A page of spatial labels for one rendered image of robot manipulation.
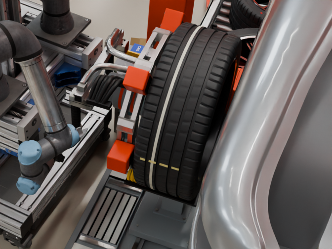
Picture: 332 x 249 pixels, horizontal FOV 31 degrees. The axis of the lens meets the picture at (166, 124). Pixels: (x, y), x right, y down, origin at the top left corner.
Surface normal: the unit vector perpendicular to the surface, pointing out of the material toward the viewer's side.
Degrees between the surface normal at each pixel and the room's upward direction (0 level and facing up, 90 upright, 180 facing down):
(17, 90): 0
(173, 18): 45
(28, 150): 1
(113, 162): 90
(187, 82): 28
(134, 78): 35
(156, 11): 90
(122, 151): 0
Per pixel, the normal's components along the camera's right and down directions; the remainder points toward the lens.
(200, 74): -0.04, -0.39
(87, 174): 0.08, -0.68
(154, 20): -0.32, 0.68
